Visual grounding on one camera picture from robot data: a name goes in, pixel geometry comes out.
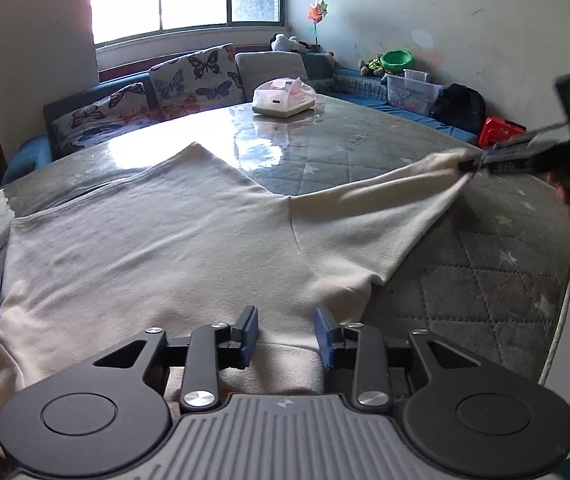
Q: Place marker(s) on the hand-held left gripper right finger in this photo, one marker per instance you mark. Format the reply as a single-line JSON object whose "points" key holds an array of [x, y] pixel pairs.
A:
{"points": [[322, 336]]}

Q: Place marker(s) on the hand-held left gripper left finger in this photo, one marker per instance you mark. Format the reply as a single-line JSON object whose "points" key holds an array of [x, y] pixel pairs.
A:
{"points": [[250, 334]]}

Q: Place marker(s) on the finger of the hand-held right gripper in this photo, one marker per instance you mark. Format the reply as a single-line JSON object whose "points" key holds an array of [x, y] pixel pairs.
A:
{"points": [[510, 152]]}

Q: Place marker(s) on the cream long-sleeved shirt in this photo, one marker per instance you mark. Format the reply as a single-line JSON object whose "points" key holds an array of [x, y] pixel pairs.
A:
{"points": [[165, 250]]}

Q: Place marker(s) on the person's right hand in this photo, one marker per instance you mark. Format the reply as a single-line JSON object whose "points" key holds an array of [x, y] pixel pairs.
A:
{"points": [[567, 200]]}

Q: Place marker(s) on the red plastic stool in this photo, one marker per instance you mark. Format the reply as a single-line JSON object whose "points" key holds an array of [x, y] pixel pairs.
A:
{"points": [[497, 130]]}

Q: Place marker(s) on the black backpack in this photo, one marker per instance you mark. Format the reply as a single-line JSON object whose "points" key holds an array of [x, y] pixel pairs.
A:
{"points": [[460, 107]]}

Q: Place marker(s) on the clear plastic storage box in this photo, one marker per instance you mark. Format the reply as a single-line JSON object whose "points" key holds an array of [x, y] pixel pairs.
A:
{"points": [[412, 92]]}

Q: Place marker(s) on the green plastic bowl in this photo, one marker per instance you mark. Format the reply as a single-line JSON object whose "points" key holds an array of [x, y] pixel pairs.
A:
{"points": [[397, 60]]}

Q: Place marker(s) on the green plush toy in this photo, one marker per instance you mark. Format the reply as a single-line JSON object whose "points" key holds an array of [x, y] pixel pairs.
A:
{"points": [[372, 66]]}

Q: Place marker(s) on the blue sofa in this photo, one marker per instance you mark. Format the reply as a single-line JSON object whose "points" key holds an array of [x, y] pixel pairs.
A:
{"points": [[360, 87]]}

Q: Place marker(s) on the white tissue pack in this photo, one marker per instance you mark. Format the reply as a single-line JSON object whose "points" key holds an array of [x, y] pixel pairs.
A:
{"points": [[285, 97]]}

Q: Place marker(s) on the colourful pinwheel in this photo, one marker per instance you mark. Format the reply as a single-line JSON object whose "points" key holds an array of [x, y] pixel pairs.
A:
{"points": [[318, 14]]}

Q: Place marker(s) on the panda plush toy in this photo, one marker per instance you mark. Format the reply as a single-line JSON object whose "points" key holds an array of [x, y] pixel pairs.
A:
{"points": [[287, 42]]}

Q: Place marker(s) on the grey cushion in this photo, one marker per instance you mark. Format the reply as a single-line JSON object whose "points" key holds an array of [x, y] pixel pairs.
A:
{"points": [[270, 67]]}

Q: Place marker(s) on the long butterfly print cushion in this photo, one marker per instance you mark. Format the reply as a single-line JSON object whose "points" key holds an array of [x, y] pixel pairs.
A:
{"points": [[100, 120]]}

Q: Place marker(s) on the square butterfly print cushion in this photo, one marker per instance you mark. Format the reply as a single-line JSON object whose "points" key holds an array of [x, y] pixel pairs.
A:
{"points": [[197, 77]]}

